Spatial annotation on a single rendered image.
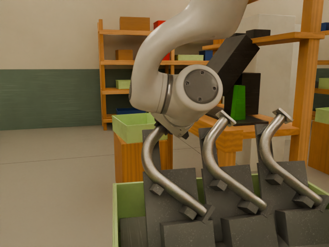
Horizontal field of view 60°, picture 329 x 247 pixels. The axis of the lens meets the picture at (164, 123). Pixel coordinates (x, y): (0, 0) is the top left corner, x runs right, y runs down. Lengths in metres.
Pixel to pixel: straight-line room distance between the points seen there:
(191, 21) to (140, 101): 0.16
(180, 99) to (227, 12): 0.15
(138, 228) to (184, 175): 0.22
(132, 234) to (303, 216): 0.48
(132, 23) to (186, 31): 5.67
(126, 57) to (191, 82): 5.57
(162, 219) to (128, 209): 0.18
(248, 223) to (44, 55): 6.04
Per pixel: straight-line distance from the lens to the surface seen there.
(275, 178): 0.86
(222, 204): 0.84
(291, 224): 0.89
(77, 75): 6.49
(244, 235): 0.82
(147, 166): 0.75
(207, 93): 0.48
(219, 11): 0.46
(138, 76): 0.49
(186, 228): 0.77
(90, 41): 6.52
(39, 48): 6.55
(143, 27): 6.14
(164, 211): 0.81
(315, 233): 0.93
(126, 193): 0.93
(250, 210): 0.82
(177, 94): 0.48
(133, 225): 0.92
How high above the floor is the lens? 1.32
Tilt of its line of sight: 11 degrees down
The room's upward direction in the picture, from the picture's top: straight up
